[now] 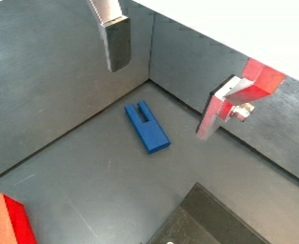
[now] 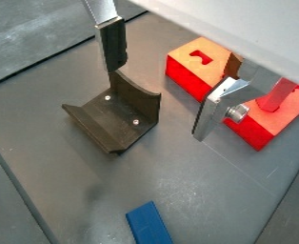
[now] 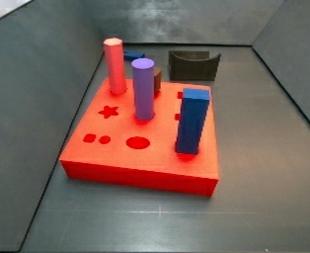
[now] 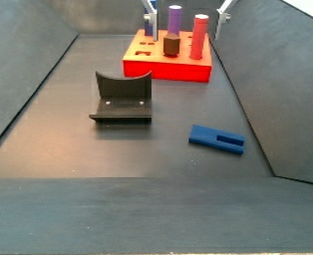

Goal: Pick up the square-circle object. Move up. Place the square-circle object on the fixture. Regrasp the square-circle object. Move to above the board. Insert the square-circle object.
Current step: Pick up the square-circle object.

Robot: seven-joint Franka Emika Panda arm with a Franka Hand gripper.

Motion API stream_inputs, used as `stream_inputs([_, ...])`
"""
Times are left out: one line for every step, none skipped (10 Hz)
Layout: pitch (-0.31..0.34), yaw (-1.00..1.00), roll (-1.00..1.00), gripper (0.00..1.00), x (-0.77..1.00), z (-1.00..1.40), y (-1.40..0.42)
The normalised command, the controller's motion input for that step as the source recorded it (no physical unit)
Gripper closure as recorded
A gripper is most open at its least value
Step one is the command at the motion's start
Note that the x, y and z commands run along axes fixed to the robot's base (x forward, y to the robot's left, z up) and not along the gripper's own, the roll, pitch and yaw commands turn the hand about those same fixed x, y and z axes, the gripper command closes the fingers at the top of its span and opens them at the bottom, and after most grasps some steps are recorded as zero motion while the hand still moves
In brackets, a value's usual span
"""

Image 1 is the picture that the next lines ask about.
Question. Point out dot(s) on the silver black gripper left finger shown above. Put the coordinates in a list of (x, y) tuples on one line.
[(114, 32)]

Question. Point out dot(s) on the silver red gripper right finger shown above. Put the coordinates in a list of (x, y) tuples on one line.
[(230, 99)]

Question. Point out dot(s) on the blue slotted square-circle block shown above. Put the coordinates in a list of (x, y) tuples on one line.
[(151, 135)]

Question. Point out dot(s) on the black curved regrasp stand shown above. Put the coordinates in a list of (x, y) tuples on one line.
[(203, 221)]

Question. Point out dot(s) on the red peg board fixture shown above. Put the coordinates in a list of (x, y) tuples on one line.
[(14, 226)]

